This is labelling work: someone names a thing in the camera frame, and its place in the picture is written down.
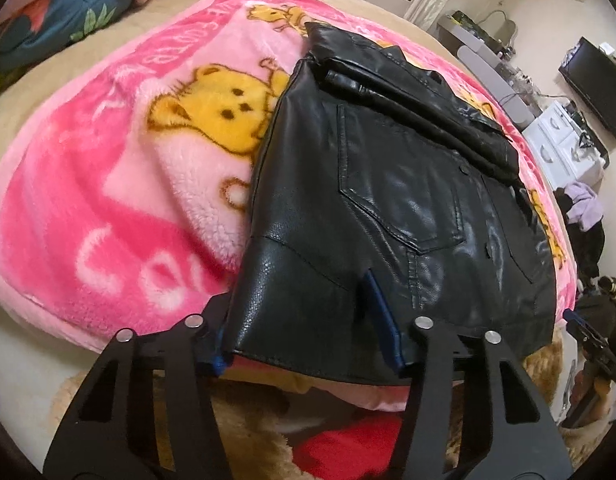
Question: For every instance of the black television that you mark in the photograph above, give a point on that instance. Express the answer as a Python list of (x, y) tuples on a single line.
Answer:
[(598, 85)]

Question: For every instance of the small white box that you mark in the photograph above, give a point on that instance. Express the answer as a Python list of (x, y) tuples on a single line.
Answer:
[(608, 50)]

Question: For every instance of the brown fuzzy garment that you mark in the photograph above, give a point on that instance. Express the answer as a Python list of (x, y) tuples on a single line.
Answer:
[(248, 425)]

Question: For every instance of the arched mirror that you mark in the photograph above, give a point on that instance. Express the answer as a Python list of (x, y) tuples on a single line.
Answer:
[(498, 30)]

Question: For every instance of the grey dressing table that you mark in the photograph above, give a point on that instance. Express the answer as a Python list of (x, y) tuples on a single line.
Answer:
[(480, 55)]

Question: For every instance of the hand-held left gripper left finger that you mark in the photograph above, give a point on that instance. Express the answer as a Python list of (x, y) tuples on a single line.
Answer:
[(210, 327)]

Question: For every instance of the cluster of small toiletries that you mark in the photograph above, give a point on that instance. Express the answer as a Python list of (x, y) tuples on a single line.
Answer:
[(515, 67)]

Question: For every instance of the black leather jacket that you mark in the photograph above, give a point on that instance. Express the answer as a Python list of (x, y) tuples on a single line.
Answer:
[(388, 185)]

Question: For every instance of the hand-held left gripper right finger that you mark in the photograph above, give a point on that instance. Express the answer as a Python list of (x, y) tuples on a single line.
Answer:
[(383, 320)]

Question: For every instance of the dark clothes heap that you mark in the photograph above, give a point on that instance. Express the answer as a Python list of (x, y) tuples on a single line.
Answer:
[(585, 250)]

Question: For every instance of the red garment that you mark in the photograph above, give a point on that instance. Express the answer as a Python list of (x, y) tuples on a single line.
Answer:
[(348, 445)]

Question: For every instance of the blue floral pillow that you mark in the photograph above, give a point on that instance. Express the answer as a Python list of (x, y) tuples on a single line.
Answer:
[(53, 20)]

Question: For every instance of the white drawer cabinet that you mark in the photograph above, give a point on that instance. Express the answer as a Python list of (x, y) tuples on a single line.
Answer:
[(548, 135)]

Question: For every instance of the lavender garment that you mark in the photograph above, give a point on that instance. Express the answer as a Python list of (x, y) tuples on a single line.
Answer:
[(585, 200)]

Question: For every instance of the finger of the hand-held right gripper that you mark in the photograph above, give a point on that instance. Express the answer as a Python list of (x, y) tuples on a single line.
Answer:
[(575, 317)]

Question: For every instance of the person's right hand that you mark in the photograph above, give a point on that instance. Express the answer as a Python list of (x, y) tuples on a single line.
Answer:
[(590, 385)]

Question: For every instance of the pink printed blanket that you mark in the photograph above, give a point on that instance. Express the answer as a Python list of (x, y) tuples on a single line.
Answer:
[(113, 185)]

